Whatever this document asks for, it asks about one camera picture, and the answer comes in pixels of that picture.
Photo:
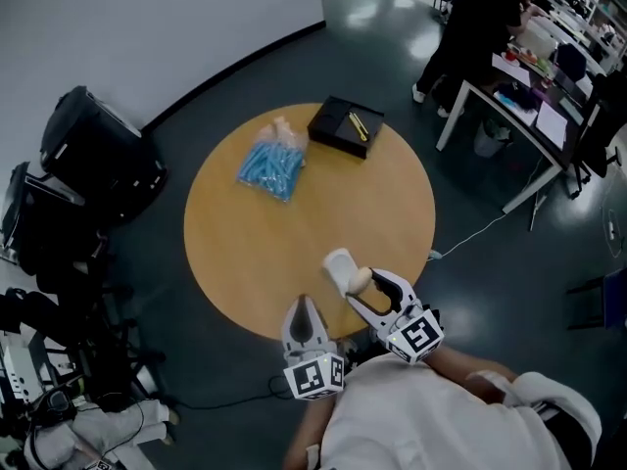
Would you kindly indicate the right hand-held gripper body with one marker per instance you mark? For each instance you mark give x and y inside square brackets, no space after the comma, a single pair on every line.
[416,336]

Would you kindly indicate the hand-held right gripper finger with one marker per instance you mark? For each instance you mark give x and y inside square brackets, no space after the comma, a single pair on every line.
[404,289]
[374,317]

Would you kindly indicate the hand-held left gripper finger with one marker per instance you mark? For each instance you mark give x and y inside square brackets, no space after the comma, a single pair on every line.
[321,331]
[293,343]

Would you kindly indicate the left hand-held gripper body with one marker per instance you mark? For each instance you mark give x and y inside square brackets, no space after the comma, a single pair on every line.
[313,375]

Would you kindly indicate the white and beige small object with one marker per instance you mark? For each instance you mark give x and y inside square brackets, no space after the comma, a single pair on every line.
[338,265]

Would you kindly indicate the person's right forearm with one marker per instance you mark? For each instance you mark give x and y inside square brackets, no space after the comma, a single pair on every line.
[465,367]

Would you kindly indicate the person's left forearm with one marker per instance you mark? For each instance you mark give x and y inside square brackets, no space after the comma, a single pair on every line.
[313,429]

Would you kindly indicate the yellow tool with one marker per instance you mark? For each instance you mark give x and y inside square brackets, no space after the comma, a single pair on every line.
[357,126]

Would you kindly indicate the black open box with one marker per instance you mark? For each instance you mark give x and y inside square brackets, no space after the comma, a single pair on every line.
[338,127]

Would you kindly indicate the white waste bin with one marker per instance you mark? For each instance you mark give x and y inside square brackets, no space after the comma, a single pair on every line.
[491,137]

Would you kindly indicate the bag of blue items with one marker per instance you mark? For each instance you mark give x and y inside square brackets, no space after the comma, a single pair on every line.
[272,162]

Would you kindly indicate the black equipment stand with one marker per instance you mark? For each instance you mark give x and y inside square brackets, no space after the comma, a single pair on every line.
[88,331]

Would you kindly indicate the white desk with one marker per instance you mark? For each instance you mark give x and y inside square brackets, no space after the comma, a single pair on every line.
[529,115]

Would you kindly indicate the white paper sheet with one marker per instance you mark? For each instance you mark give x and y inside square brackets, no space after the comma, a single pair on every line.
[551,123]

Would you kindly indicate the large black office chair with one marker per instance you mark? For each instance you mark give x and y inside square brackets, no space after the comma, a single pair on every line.
[605,135]

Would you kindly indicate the black hard case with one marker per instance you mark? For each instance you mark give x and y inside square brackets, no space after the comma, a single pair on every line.
[98,150]
[44,223]

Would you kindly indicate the white curved partition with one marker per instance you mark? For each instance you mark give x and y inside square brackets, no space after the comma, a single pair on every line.
[147,32]

